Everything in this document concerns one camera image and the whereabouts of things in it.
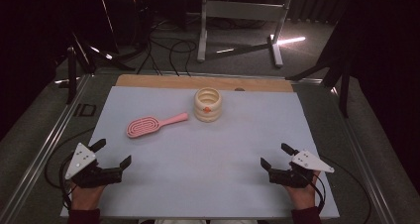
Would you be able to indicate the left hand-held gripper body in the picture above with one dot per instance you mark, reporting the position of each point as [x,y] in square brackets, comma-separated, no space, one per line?
[82,159]

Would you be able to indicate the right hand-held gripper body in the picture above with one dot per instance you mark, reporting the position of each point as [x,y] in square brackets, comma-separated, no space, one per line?
[308,163]

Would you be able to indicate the pink hairbrush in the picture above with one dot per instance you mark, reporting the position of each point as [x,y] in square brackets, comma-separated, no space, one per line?
[143,127]

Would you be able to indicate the cream ribbed holder cup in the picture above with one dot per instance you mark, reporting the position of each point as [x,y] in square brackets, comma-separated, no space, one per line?
[207,113]

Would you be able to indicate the person's right hand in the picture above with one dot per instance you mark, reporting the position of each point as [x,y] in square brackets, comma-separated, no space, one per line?
[303,197]

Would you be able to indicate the person's left hand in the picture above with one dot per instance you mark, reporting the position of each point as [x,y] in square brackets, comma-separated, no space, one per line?
[85,197]

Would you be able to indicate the black tripod stand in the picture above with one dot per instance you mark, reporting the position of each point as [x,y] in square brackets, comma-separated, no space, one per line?
[72,72]

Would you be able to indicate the black stand with legs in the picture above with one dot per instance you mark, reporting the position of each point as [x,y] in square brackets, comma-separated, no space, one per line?
[344,91]

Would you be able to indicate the wooden board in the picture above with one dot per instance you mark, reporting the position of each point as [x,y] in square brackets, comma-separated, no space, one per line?
[165,81]

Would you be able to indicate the dark equipment with red light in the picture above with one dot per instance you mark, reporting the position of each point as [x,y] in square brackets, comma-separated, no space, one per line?
[132,16]

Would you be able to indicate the aluminium rail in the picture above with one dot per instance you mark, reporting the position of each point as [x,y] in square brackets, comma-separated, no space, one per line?
[366,164]
[43,154]

